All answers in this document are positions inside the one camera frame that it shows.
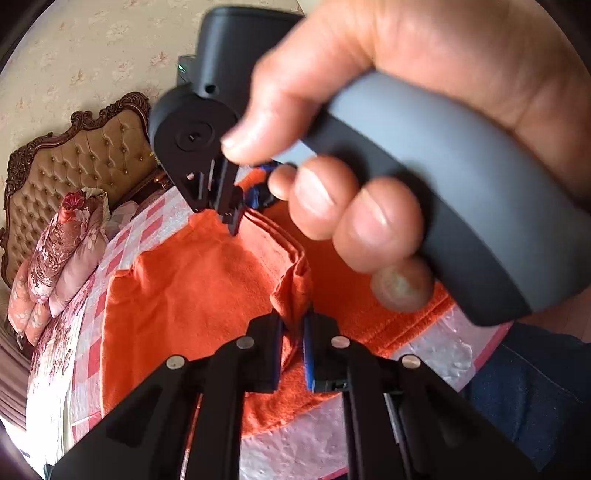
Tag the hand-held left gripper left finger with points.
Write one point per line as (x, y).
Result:
(265, 350)

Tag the plain pink pillow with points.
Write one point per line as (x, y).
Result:
(78, 277)

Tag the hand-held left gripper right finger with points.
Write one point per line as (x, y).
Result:
(308, 355)

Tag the orange towel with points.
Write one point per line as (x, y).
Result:
(198, 286)

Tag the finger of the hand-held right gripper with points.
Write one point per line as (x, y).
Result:
(226, 198)
(256, 196)

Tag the floral bed sheet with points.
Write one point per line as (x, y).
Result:
(51, 369)

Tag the pink floral pillow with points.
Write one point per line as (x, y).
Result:
(33, 330)
(25, 300)

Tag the pink curtain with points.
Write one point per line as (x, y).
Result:
(11, 378)

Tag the person's blue jeans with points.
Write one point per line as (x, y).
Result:
(531, 392)

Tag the pink white checkered cloth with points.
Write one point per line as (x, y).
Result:
(443, 346)

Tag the tufted carved wooden headboard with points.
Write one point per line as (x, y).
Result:
(78, 161)

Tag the folded floral quilt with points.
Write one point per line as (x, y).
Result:
(60, 240)

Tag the pale checkered pillow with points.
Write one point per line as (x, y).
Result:
(123, 216)

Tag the person's right hand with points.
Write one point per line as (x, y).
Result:
(415, 37)

